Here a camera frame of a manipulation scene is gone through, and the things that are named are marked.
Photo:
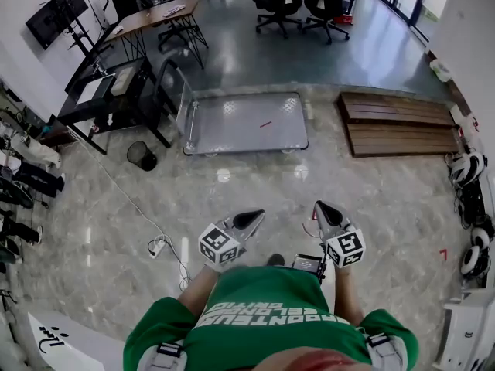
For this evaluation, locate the person's left forearm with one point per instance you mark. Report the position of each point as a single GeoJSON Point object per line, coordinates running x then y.
{"type": "Point", "coordinates": [199, 292]}

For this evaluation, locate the brown wooden step platform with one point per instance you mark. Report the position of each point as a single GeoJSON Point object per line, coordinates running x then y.
{"type": "Point", "coordinates": [402, 130]}

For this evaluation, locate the person's head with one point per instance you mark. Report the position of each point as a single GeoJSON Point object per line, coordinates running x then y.
{"type": "Point", "coordinates": [321, 359]}

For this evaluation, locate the person's right forearm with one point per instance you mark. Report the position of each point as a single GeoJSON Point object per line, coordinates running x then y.
{"type": "Point", "coordinates": [350, 298]}

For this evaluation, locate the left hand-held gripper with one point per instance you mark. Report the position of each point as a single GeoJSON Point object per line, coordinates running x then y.
{"type": "Point", "coordinates": [218, 244]}

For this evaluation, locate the black mesh wastebasket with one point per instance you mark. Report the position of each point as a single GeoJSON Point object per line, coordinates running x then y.
{"type": "Point", "coordinates": [142, 157]}

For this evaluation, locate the white plastic bag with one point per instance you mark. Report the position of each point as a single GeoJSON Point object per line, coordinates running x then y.
{"type": "Point", "coordinates": [441, 70]}

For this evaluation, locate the white flat tray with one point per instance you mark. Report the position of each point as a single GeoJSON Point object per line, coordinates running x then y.
{"type": "Point", "coordinates": [94, 90]}

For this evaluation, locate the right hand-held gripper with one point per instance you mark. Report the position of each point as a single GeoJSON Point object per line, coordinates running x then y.
{"type": "Point", "coordinates": [346, 247]}

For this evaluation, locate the green printed t-shirt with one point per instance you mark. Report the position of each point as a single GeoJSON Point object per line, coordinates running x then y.
{"type": "Point", "coordinates": [267, 311]}

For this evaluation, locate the grey platform trolley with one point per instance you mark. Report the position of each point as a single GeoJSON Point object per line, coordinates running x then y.
{"type": "Point", "coordinates": [239, 128]}

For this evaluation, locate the white power strip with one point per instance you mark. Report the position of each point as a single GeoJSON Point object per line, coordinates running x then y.
{"type": "Point", "coordinates": [157, 248]}

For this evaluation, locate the white booklet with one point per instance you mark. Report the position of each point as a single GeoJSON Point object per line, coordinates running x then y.
{"type": "Point", "coordinates": [174, 10]}

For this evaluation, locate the person's left hand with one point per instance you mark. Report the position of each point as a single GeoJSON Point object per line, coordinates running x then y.
{"type": "Point", "coordinates": [220, 267]}

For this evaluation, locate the black monitor on stand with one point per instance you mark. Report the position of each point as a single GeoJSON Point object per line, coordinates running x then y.
{"type": "Point", "coordinates": [58, 15]}

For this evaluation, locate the white cabinet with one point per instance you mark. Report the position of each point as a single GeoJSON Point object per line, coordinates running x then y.
{"type": "Point", "coordinates": [470, 331]}

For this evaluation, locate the white round headset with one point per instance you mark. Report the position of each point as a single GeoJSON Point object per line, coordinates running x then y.
{"type": "Point", "coordinates": [460, 170]}
{"type": "Point", "coordinates": [477, 165]}
{"type": "Point", "coordinates": [470, 262]}
{"type": "Point", "coordinates": [480, 238]}

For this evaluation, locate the dark shoe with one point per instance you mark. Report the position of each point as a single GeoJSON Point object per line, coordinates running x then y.
{"type": "Point", "coordinates": [275, 260]}

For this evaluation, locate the beige box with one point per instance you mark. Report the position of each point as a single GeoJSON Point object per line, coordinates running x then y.
{"type": "Point", "coordinates": [123, 80]}

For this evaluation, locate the black shelf cart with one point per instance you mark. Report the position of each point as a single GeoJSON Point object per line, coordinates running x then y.
{"type": "Point", "coordinates": [127, 110]}

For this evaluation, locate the small black screen device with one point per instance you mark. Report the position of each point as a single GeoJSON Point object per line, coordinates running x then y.
{"type": "Point", "coordinates": [306, 264]}

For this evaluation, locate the white panel with black marks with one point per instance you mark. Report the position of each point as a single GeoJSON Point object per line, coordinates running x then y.
{"type": "Point", "coordinates": [73, 342]}

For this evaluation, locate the red box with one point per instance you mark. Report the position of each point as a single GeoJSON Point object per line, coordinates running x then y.
{"type": "Point", "coordinates": [342, 18]}

